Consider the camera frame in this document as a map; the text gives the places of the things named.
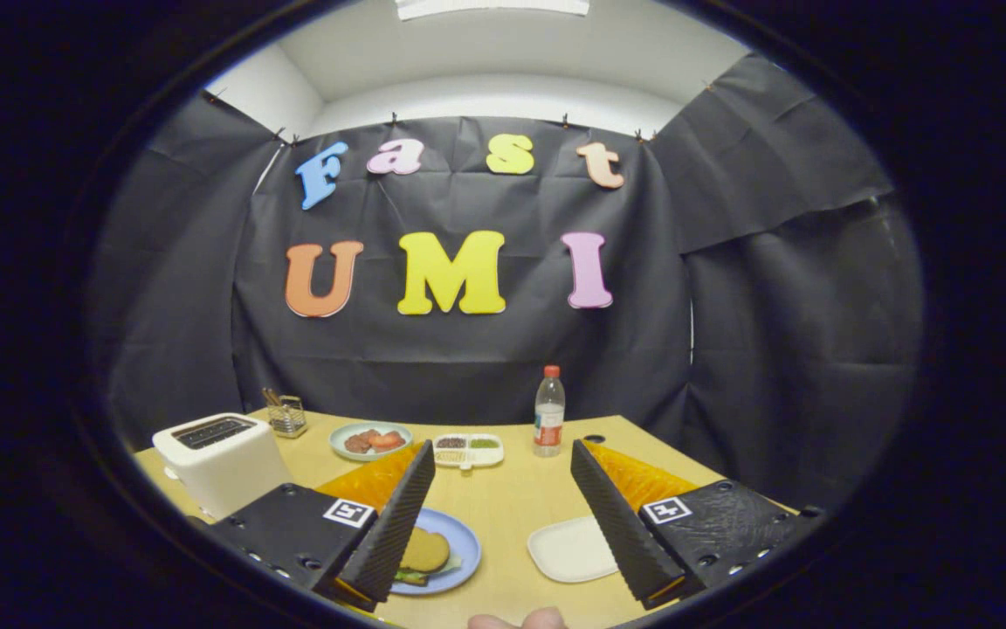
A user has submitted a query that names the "white toaster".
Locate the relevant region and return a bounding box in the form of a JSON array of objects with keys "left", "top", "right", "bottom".
[{"left": 152, "top": 412, "right": 294, "bottom": 522}]

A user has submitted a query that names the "white divided condiment tray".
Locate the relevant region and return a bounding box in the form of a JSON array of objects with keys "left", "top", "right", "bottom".
[{"left": 432, "top": 433, "right": 505, "bottom": 471}]

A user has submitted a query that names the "ceiling light panel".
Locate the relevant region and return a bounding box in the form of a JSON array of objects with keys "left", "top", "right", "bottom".
[{"left": 395, "top": 0, "right": 591, "bottom": 20}]

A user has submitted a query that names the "pale green plate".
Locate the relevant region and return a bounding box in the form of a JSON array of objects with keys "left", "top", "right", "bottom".
[{"left": 329, "top": 421, "right": 414, "bottom": 462}]

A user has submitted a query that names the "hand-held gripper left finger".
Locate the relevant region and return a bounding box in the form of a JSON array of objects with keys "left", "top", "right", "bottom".
[{"left": 209, "top": 439, "right": 437, "bottom": 612}]

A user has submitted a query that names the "green lettuce leaf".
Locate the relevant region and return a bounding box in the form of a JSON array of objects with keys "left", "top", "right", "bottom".
[{"left": 394, "top": 559, "right": 460, "bottom": 586}]

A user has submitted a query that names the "white rounded square plate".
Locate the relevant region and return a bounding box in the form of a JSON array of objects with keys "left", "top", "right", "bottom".
[{"left": 527, "top": 515, "right": 619, "bottom": 584}]

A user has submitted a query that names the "brown bread slice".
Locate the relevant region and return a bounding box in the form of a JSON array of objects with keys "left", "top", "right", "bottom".
[{"left": 398, "top": 527, "right": 452, "bottom": 575}]

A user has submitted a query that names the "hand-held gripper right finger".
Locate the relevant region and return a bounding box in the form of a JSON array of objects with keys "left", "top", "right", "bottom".
[{"left": 570, "top": 439, "right": 827, "bottom": 611}]

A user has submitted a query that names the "clear bottle red cap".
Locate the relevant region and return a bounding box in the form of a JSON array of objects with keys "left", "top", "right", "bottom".
[{"left": 534, "top": 365, "right": 567, "bottom": 459}]

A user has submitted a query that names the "wire basket with sticks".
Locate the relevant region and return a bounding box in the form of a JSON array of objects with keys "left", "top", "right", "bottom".
[{"left": 261, "top": 387, "right": 308, "bottom": 439}]

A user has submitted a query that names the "blue round plate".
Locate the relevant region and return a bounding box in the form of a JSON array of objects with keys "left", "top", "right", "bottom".
[{"left": 389, "top": 508, "right": 482, "bottom": 597}]

